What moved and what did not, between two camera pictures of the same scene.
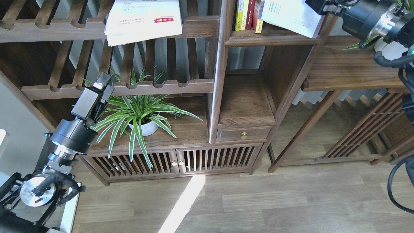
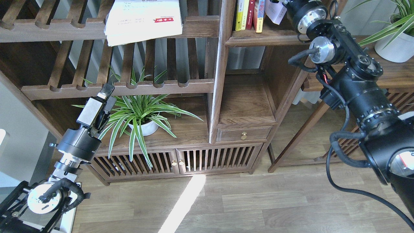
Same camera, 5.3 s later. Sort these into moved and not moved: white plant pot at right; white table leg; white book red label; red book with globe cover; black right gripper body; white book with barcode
Moved: white book with barcode; black right gripper body
Not moved: red book with globe cover; white book red label; white table leg; white plant pot at right
